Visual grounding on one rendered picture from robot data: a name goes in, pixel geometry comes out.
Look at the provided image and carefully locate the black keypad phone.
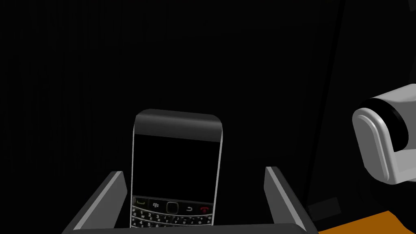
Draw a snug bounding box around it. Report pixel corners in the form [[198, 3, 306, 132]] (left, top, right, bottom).
[[130, 108, 224, 228]]

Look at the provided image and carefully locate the orange flat slab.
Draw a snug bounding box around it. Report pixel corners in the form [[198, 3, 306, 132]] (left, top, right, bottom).
[[318, 210, 416, 234]]

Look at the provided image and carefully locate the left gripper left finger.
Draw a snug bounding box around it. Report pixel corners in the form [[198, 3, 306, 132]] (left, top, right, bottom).
[[62, 170, 128, 233]]

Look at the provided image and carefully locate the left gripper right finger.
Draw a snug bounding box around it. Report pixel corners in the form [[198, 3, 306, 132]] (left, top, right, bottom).
[[263, 166, 319, 233]]

